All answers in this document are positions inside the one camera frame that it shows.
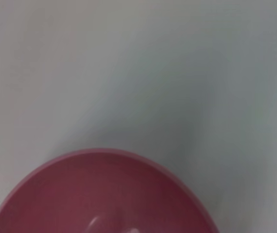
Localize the pink plastic bowl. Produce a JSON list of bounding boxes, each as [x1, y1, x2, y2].
[[0, 148, 221, 233]]

